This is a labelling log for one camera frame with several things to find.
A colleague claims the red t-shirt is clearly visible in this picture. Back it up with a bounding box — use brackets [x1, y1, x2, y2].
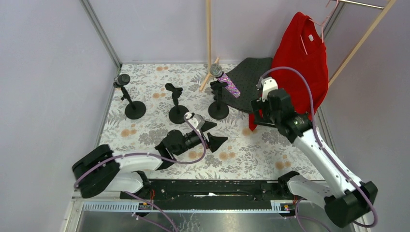
[264, 12, 328, 118]

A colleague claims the black mic stand front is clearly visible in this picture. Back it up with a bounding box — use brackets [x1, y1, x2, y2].
[113, 85, 146, 120]

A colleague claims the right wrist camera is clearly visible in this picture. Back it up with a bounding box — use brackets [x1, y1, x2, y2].
[261, 77, 278, 102]

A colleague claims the black mic stand back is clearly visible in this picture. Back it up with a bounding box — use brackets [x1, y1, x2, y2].
[208, 81, 229, 120]

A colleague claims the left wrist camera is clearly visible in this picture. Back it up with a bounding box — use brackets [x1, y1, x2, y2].
[184, 112, 205, 130]

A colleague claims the pink clothes hanger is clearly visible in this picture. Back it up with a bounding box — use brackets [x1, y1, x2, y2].
[300, 0, 339, 55]

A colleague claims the black mic stand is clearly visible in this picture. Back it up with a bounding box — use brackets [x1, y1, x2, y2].
[165, 83, 189, 124]
[113, 85, 146, 120]
[208, 81, 229, 120]

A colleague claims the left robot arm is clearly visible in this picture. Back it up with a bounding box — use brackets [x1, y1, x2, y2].
[72, 121, 228, 198]

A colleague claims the floral table mat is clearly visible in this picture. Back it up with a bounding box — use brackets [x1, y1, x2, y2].
[91, 63, 334, 181]

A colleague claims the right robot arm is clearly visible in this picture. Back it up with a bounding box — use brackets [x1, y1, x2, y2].
[251, 88, 378, 228]

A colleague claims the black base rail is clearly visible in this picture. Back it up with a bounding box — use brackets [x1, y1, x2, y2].
[135, 179, 296, 210]

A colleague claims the purple glitter microphone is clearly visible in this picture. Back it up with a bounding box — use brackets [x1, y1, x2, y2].
[209, 63, 241, 98]

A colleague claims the grey dotted cloth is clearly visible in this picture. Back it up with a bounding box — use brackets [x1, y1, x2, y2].
[221, 58, 273, 114]

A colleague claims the wooden clothes rack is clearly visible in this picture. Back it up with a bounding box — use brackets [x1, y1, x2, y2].
[205, 0, 396, 87]

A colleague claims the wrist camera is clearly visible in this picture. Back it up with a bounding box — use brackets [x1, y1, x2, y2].
[261, 77, 278, 102]
[184, 112, 205, 130]

